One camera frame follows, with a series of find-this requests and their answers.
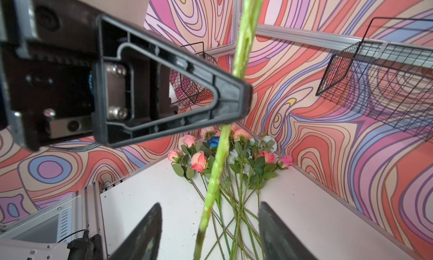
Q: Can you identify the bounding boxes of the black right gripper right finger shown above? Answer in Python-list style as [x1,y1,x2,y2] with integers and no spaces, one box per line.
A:
[258,201,317,260]

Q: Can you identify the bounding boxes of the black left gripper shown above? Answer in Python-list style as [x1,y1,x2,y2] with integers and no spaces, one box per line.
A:
[1,0,100,151]

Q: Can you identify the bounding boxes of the blue artificial rose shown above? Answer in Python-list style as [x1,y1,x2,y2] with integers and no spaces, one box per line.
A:
[207,136,220,148]

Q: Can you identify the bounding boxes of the pile of artificial flowers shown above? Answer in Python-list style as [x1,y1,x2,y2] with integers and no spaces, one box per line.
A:
[168,124,293,260]

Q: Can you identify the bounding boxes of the cream artificial flower stem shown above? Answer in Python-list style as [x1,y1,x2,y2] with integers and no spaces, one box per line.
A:
[193,0,264,260]

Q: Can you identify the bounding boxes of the left black wire basket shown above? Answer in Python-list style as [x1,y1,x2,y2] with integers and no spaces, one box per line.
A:
[169,41,217,111]

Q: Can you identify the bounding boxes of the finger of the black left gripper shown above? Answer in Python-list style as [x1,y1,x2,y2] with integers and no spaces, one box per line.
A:
[92,14,253,148]

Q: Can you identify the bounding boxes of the back black wire basket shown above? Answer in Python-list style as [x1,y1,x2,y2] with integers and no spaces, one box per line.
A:
[316,17,433,142]

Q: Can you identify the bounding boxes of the black wire basket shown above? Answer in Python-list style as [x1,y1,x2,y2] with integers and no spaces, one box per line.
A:
[169,41,217,111]
[316,17,433,142]

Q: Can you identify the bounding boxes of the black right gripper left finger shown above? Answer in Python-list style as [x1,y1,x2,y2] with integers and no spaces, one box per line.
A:
[109,203,162,260]

